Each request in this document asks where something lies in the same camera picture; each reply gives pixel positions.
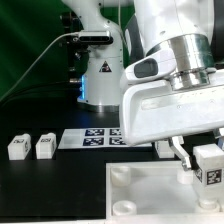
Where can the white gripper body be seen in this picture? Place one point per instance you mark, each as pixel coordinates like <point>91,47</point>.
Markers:
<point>153,111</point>

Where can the white square tabletop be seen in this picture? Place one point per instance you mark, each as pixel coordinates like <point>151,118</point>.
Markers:
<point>157,193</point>

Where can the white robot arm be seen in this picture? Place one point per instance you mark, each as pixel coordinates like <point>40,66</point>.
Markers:
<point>193,29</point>

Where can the white marker sheet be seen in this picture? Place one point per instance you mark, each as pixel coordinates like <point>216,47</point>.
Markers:
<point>91,138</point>

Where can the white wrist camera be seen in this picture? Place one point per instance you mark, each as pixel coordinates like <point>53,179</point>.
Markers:
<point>150,68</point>

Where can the black mounted camera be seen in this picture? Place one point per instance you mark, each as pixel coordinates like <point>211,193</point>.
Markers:
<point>93,37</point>

